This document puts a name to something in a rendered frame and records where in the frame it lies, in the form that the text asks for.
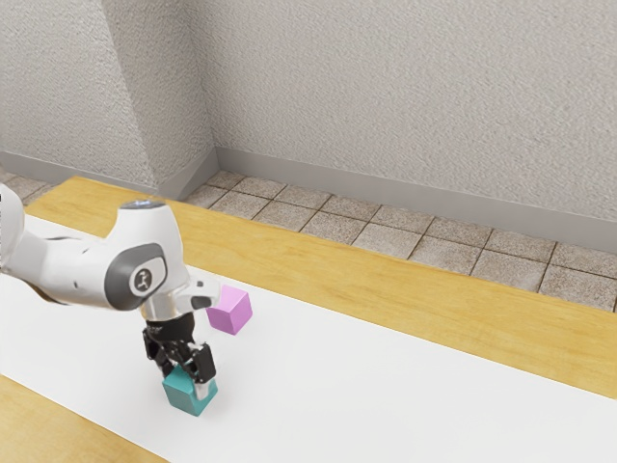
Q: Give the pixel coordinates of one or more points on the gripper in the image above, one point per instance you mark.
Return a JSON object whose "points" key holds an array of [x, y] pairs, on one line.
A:
{"points": [[171, 333]]}

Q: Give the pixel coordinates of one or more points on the teal block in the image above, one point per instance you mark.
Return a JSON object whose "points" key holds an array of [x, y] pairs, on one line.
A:
{"points": [[180, 388]]}

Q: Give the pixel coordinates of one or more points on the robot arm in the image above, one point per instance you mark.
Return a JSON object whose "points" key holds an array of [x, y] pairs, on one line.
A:
{"points": [[91, 267]]}

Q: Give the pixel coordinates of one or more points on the pink block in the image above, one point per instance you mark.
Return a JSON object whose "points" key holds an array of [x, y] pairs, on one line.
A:
{"points": [[230, 307]]}

